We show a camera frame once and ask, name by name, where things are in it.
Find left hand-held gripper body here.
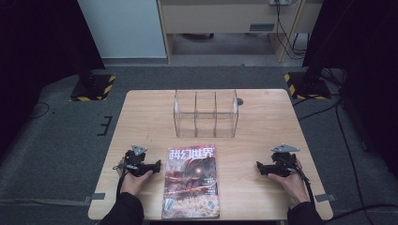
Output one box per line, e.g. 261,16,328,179
124,144,155,178

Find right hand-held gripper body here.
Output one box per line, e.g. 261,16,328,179
266,143,300,178

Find person's left hand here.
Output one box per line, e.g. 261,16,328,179
115,157,155,197

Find person's right hand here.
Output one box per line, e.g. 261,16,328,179
267,158,311,206

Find red illustrated magazine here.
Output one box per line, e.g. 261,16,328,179
161,143,221,220

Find grey tape strip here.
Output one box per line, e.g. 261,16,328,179
84,192,107,204
314,193,337,203

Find clear acrylic divided organizer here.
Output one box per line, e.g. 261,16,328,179
173,89,239,139

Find black stand base striped edge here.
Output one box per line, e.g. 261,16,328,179
283,60,332,101
69,55,117,102

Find black curtain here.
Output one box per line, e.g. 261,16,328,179
301,0,398,181
0,0,106,160

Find white panel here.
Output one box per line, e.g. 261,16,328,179
77,0,167,60

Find beige wooden desk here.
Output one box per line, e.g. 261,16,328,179
156,0,324,64

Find white power strip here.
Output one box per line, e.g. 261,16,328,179
268,0,294,7

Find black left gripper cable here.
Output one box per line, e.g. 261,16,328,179
112,163,130,200

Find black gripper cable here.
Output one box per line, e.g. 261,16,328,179
112,163,130,200
280,157,316,205

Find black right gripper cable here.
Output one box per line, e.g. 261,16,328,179
280,157,316,205

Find black floor cable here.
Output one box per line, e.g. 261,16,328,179
323,203,398,223
28,101,52,120
292,97,343,122
335,98,369,225

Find black hanging cables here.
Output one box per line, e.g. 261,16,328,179
274,0,310,61

